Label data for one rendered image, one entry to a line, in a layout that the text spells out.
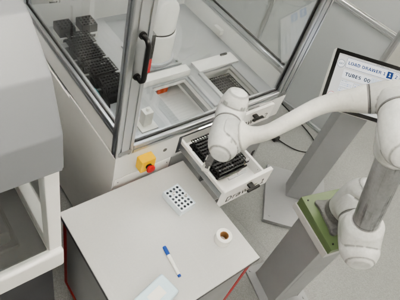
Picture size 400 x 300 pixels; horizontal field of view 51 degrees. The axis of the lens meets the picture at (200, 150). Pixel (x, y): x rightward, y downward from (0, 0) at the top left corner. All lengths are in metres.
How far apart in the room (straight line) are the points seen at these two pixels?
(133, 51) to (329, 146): 1.62
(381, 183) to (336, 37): 2.01
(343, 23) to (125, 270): 2.37
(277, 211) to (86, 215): 1.54
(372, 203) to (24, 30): 1.21
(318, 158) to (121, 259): 1.52
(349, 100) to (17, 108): 1.00
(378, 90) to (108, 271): 1.14
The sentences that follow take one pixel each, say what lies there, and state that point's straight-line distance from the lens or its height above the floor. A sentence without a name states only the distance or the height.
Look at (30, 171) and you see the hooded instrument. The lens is 1.10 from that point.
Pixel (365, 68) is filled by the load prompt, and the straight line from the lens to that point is 2.38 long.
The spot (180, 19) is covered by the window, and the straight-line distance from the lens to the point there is 1.41.
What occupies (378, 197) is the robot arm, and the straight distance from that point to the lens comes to 1.55.
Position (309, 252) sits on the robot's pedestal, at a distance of 2.14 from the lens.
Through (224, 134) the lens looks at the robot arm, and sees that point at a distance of 1.37.
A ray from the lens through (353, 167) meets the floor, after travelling 3.59.
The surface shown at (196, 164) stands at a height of 0.87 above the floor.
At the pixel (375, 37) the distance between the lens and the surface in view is 3.21.
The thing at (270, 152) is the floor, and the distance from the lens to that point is 3.31.
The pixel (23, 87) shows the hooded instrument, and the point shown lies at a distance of 0.97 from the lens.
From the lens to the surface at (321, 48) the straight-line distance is 3.44.
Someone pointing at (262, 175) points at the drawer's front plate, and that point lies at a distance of 1.88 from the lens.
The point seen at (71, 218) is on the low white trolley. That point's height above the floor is 0.76.
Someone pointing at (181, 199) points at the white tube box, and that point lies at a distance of 1.83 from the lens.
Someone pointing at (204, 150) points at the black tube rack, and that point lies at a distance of 1.93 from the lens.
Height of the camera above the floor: 2.28
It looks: 47 degrees down
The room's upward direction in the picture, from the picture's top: 20 degrees clockwise
